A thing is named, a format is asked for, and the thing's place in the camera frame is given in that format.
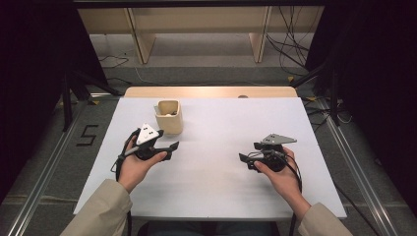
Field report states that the black curtain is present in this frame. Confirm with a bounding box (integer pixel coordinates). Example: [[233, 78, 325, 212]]
[[0, 0, 110, 206], [304, 0, 417, 210]]

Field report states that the person's right hand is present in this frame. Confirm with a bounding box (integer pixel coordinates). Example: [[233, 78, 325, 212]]
[[253, 147, 312, 214]]

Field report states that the hand-held gripper black cable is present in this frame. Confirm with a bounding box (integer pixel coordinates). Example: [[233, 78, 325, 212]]
[[110, 128, 141, 236], [279, 151, 303, 236]]

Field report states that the light wooden desk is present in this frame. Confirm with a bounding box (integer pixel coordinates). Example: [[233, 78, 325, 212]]
[[78, 6, 326, 65]]

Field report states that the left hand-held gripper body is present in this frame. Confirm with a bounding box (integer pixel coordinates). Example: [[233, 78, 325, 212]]
[[131, 123, 172, 161]]

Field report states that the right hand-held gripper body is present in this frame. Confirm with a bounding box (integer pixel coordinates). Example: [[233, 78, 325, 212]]
[[248, 133, 298, 173]]

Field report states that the aluminium floor rail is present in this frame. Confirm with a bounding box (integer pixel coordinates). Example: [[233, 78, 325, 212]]
[[6, 97, 96, 236], [314, 97, 401, 236]]

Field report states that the black metal stand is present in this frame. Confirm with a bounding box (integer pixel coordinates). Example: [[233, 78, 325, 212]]
[[61, 69, 123, 133], [289, 60, 342, 128]]

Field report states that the thin black floor cable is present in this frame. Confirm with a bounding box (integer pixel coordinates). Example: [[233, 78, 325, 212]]
[[97, 54, 130, 70]]

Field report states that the left hand-held gripper black cable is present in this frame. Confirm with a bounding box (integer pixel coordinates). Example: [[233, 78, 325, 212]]
[[110, 128, 141, 236]]

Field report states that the person's left hand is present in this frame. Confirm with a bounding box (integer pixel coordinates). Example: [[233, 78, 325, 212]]
[[117, 135, 168, 195]]

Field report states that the wooden table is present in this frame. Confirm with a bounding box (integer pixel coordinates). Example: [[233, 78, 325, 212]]
[[73, 86, 348, 221]]

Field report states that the bundle of black cables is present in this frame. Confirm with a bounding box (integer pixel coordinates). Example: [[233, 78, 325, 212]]
[[265, 6, 317, 77]]

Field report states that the right hand-held gripper black cable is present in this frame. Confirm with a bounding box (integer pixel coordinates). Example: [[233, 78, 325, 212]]
[[279, 151, 303, 236]]

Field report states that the cream square cup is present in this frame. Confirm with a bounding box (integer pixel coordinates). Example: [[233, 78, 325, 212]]
[[153, 99, 184, 136]]

